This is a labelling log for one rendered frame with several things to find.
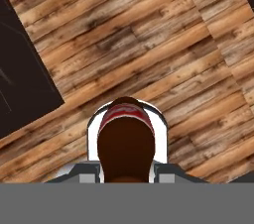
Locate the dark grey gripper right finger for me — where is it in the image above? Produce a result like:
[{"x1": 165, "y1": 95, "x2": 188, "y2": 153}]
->
[{"x1": 154, "y1": 163, "x2": 208, "y2": 184}]

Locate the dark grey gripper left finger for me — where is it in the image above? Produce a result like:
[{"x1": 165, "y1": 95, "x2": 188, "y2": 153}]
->
[{"x1": 46, "y1": 163, "x2": 101, "y2": 184}]

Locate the brown bottle with red label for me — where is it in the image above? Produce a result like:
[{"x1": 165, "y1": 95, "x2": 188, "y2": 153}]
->
[{"x1": 96, "y1": 96, "x2": 156, "y2": 184}]

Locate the dark brown cabinet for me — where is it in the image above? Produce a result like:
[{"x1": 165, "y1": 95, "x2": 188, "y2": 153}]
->
[{"x1": 0, "y1": 0, "x2": 65, "y2": 140}]

